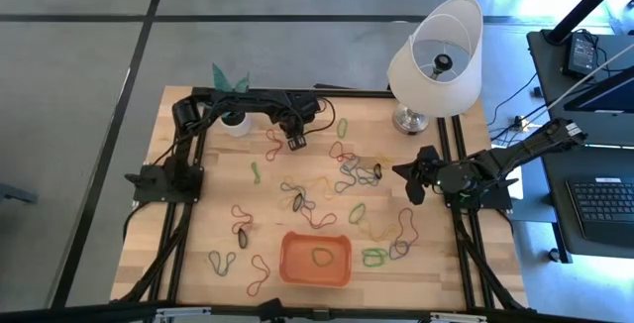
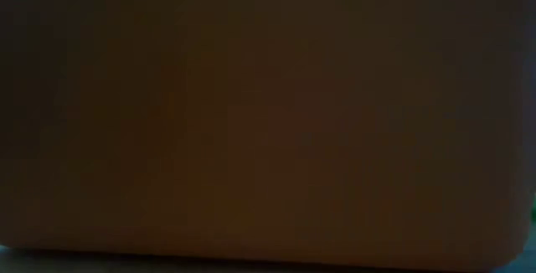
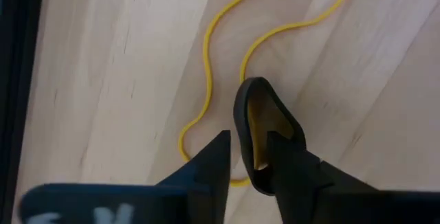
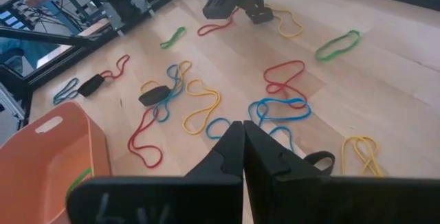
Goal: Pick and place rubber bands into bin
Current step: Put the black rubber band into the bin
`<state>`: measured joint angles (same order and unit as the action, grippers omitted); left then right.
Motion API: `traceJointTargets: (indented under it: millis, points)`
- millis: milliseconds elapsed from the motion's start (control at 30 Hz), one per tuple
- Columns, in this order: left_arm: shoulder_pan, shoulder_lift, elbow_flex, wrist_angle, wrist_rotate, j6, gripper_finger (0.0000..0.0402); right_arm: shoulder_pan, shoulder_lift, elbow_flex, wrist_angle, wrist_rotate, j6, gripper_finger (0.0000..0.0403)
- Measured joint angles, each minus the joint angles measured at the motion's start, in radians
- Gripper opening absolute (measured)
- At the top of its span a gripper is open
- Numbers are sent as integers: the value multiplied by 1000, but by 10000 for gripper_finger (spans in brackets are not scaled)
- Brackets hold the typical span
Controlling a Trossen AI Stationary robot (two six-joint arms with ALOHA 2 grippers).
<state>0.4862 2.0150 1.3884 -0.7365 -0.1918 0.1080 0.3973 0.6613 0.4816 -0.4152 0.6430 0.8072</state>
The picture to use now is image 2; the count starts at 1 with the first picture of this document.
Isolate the orange plastic bin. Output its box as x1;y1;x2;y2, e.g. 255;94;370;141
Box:
0;0;536;272

